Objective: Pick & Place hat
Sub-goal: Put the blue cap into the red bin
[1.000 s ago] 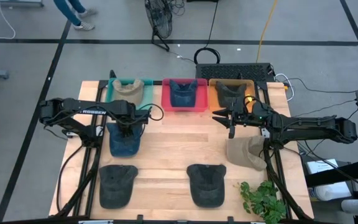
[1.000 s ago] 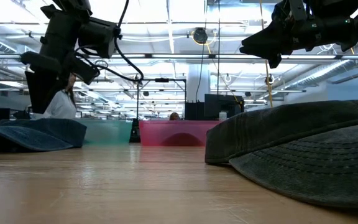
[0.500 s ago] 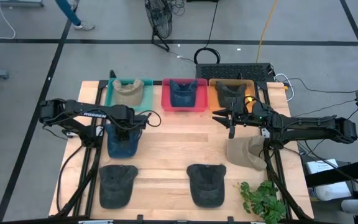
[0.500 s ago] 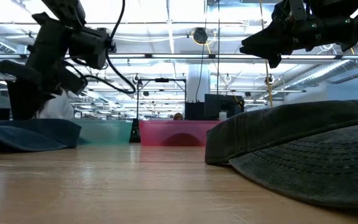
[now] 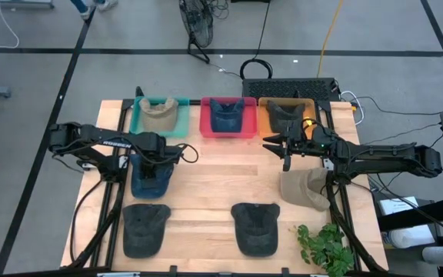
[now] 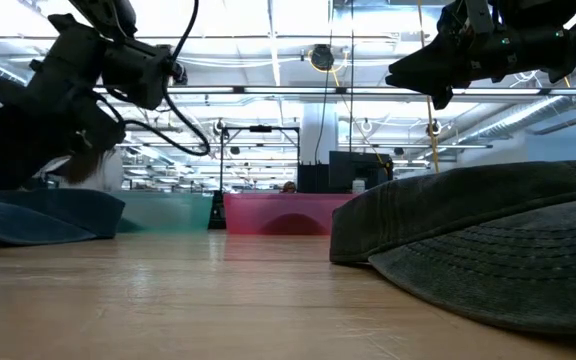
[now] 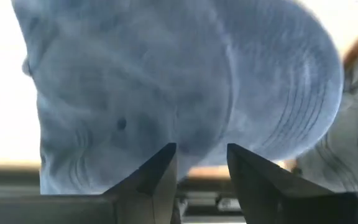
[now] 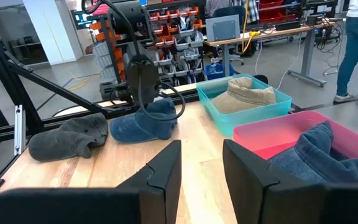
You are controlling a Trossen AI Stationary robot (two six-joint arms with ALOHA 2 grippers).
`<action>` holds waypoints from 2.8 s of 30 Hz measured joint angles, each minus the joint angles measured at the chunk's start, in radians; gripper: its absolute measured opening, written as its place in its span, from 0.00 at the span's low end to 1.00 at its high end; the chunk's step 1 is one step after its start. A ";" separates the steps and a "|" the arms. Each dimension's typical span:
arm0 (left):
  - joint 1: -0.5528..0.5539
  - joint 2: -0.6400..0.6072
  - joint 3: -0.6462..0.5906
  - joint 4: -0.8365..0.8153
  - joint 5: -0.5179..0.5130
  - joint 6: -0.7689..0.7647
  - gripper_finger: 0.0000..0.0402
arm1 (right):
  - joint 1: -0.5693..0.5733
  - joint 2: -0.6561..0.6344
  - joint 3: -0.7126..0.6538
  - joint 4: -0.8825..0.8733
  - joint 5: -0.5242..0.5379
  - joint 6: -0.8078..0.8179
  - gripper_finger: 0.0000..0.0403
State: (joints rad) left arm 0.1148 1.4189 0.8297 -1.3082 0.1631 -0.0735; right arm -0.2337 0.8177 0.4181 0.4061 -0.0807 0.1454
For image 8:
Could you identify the blue plastic crate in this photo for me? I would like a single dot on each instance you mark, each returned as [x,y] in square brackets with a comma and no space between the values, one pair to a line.
[217,71]

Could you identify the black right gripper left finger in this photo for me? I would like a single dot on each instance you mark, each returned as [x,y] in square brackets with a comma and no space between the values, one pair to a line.
[160,186]

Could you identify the black rounded frame foot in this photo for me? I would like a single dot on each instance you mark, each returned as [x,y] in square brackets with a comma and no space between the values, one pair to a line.
[261,79]

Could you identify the silver frame bracket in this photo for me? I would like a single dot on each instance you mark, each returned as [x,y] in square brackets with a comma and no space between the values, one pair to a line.
[20,130]

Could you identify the grey monitor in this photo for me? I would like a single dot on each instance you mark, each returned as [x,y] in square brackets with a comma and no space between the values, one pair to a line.
[222,28]

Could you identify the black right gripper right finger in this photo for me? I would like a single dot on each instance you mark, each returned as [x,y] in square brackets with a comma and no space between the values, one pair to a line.
[253,193]

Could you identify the teal plastic bin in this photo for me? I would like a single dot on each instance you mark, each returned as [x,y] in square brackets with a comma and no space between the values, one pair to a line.
[244,121]

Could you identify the blue denim cap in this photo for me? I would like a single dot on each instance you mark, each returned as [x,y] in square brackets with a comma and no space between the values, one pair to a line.
[315,155]

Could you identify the blue towels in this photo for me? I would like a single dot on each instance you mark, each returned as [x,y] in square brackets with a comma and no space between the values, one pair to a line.
[135,127]

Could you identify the black aluminium table frame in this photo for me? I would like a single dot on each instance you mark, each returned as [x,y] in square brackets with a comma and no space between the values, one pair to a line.
[5,71]

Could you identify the blue office chair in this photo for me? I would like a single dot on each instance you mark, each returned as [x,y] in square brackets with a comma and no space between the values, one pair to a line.
[225,11]

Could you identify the orange grey parts bin rack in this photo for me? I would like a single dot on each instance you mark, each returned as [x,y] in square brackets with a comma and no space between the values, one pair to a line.
[182,43]

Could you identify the red storage bins shelf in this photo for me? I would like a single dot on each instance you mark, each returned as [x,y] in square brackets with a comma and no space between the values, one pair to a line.
[269,3]

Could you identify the person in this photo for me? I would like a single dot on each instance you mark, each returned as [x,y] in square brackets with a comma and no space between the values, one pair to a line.
[356,46]
[252,9]

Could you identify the black cap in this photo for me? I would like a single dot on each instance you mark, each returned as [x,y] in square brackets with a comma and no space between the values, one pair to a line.
[67,140]

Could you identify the wooden desk with grey legs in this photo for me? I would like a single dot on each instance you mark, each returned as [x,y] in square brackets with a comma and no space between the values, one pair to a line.
[278,32]

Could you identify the pink plastic bin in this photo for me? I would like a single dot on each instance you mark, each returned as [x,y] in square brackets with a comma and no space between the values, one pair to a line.
[269,137]

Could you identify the khaki cap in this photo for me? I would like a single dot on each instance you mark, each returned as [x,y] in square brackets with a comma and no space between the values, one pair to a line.
[244,99]

